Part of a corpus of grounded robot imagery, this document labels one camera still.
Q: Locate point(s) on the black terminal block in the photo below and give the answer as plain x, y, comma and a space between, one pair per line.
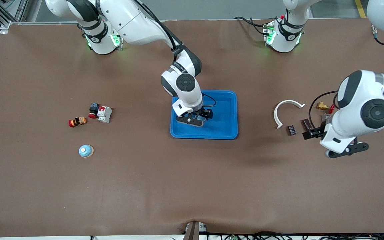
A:
307, 124
292, 130

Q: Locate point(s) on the red mushroom emergency stop button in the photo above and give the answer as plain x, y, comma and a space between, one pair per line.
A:
93, 108

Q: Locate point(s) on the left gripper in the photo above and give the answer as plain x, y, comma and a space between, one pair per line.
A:
316, 133

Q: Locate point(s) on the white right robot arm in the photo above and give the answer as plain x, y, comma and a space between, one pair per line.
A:
138, 26

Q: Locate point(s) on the white curved plastic clip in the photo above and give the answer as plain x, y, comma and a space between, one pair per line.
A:
275, 113

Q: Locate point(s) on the blue dome bell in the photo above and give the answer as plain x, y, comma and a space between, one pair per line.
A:
86, 151
199, 117

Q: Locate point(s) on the metal table edge bracket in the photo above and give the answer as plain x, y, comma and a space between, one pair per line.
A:
192, 231

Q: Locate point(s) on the metal table corner bracket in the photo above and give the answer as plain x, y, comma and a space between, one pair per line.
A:
5, 27

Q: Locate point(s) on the white red circuit breaker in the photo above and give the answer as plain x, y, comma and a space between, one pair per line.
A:
104, 114

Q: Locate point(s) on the blue plastic tray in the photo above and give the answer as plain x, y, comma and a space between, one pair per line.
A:
222, 126

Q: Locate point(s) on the orange red push button switch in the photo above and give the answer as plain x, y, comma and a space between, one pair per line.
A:
78, 121

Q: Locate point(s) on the aluminium frame structure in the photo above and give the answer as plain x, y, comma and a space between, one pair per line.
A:
18, 10

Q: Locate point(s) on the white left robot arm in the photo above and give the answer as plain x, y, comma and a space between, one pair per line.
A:
375, 100

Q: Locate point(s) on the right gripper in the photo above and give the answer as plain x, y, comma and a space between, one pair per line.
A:
205, 112

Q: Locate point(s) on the metal mesh power supply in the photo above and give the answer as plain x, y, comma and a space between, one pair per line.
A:
325, 117

